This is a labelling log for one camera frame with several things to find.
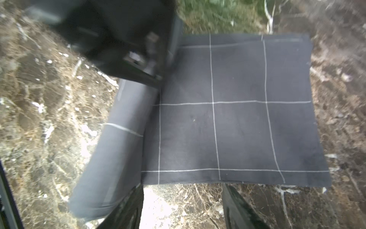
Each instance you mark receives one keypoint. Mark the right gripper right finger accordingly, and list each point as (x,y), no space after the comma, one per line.
(238,213)

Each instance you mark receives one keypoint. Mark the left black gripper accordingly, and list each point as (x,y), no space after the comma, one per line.
(132,40)

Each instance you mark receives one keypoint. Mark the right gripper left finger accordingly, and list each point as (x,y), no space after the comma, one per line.
(127,214)

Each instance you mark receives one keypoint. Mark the dark grey grid pillowcase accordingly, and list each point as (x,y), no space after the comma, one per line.
(237,108)

